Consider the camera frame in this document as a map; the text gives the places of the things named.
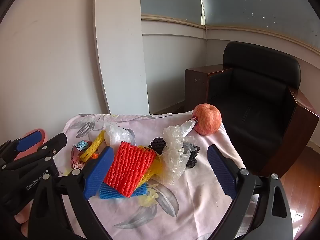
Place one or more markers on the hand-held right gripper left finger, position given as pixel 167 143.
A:
pixel 98 172

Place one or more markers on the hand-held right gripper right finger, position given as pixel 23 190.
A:
pixel 222 173

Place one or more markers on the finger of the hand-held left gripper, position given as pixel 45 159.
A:
pixel 56 142
pixel 30 140

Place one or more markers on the pink plastic basin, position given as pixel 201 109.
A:
pixel 46 136

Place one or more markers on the blue foam fruit net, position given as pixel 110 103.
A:
pixel 107 193

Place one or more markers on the yellow foam fruit net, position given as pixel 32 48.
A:
pixel 91 150

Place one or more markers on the colourful wrapper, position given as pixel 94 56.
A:
pixel 76 155

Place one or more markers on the red foam fruit net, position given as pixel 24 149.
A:
pixel 130 167

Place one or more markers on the white plastic bag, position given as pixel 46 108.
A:
pixel 115 135

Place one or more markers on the clear bubble wrap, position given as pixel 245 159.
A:
pixel 172 155

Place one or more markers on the black foam fruit net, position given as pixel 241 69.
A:
pixel 157 145

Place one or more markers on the pink floral cloth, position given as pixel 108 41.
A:
pixel 200 205

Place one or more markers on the red apple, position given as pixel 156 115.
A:
pixel 207 120

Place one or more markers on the white foam fruit net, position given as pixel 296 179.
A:
pixel 187 127

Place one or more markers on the black armchair with wooden arms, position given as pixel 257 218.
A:
pixel 250 100

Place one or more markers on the white leaning board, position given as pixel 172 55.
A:
pixel 120 55

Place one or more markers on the frosted window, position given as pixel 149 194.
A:
pixel 225 0

